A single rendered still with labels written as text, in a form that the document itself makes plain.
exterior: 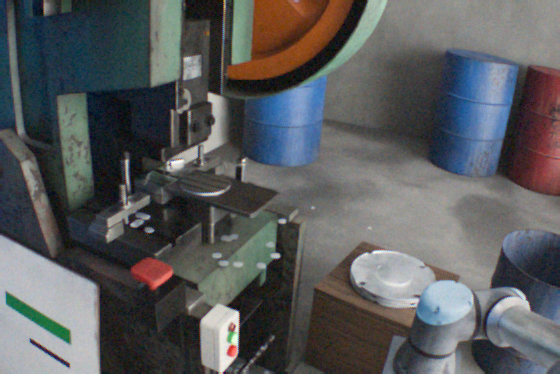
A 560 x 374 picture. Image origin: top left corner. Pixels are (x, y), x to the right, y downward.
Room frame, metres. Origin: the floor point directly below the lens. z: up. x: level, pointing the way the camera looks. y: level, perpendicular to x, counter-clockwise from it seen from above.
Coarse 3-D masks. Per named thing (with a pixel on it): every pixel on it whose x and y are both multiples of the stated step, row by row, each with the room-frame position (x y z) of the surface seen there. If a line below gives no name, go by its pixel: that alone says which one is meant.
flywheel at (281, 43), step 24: (264, 0) 1.41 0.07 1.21; (288, 0) 1.38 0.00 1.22; (312, 0) 1.35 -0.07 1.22; (336, 0) 1.28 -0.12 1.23; (360, 0) 1.31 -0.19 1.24; (264, 24) 1.41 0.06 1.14; (288, 24) 1.38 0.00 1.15; (312, 24) 1.34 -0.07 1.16; (336, 24) 1.28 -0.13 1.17; (264, 48) 1.41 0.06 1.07; (288, 48) 1.34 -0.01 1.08; (312, 48) 1.31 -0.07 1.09; (240, 72) 1.40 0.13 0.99; (264, 72) 1.37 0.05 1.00; (288, 72) 1.35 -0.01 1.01
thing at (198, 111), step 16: (192, 32) 1.08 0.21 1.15; (208, 32) 1.12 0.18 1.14; (192, 48) 1.08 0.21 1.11; (208, 48) 1.13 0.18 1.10; (192, 64) 1.08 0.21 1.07; (192, 80) 1.08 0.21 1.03; (192, 96) 1.08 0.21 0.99; (144, 112) 1.04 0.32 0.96; (160, 112) 1.02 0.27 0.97; (176, 112) 1.02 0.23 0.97; (192, 112) 1.03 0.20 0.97; (208, 112) 1.09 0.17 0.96; (144, 128) 1.04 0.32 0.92; (160, 128) 1.02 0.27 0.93; (176, 128) 1.02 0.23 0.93; (192, 128) 1.02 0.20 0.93; (208, 128) 1.09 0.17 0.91; (160, 144) 1.02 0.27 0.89; (176, 144) 1.02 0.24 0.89
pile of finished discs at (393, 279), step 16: (368, 256) 1.41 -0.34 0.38; (384, 256) 1.42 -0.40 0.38; (400, 256) 1.43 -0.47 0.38; (352, 272) 1.31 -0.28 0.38; (368, 272) 1.31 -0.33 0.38; (384, 272) 1.31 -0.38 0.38; (400, 272) 1.31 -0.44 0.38; (416, 272) 1.33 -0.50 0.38; (432, 272) 1.32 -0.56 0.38; (368, 288) 1.22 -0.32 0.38; (384, 288) 1.23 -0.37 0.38; (400, 288) 1.23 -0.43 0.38; (416, 288) 1.23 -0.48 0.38; (384, 304) 1.17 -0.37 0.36; (400, 304) 1.16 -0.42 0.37; (416, 304) 1.17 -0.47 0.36
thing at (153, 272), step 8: (136, 264) 0.72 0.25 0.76; (144, 264) 0.72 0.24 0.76; (152, 264) 0.73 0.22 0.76; (160, 264) 0.73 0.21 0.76; (136, 272) 0.70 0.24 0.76; (144, 272) 0.70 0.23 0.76; (152, 272) 0.70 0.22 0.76; (160, 272) 0.70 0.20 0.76; (168, 272) 0.71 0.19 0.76; (144, 280) 0.68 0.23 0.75; (152, 280) 0.68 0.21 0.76; (160, 280) 0.69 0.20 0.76; (152, 288) 0.71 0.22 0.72
